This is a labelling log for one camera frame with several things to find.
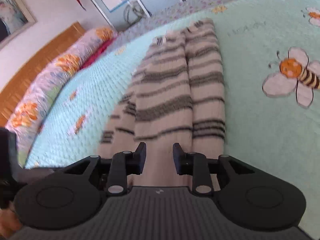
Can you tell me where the cream black striped knit sweater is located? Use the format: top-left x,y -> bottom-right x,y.
98,18 -> 225,186

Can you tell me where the floral pillow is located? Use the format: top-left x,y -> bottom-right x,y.
4,27 -> 117,167

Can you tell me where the wooden headboard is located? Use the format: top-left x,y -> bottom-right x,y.
1,22 -> 86,127

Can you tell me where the red pillow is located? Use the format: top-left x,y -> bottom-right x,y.
80,37 -> 116,70

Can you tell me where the mint green quilted bedspread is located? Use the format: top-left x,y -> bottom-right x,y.
25,0 -> 319,238

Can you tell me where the framed wedding photo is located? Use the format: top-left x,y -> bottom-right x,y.
1,0 -> 37,49

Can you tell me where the coiled cable by wardrobe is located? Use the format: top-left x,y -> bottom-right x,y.
123,0 -> 147,25

